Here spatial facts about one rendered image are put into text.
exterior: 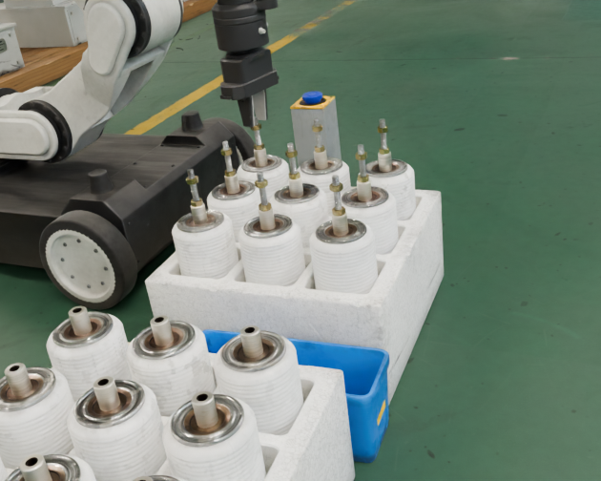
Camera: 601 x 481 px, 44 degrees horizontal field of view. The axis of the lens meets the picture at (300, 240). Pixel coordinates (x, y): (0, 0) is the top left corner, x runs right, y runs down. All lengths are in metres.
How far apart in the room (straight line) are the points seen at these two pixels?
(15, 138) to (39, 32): 2.15
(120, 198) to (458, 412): 0.75
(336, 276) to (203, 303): 0.22
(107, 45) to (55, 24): 2.29
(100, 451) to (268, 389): 0.19
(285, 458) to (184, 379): 0.16
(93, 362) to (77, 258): 0.57
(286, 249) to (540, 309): 0.48
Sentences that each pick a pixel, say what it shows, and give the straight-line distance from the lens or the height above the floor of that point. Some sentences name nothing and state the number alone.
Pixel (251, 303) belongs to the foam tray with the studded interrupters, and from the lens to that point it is 1.12.
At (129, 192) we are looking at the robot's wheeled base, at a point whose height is 0.20.
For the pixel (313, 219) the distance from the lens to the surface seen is 1.20.
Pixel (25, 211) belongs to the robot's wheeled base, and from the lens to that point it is 1.63.
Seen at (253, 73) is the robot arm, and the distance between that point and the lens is 1.30.
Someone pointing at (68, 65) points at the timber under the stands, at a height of 0.04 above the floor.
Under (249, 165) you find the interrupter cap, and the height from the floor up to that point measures 0.25.
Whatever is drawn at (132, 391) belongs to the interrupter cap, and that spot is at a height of 0.25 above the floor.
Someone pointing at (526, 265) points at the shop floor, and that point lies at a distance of 1.49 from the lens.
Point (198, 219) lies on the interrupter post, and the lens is 1.18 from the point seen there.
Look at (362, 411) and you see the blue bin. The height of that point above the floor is 0.09.
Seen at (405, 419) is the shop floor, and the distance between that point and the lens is 1.13.
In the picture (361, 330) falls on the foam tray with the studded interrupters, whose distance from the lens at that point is 1.07.
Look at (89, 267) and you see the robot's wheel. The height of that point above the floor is 0.09.
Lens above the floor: 0.75
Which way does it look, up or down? 27 degrees down
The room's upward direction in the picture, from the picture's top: 8 degrees counter-clockwise
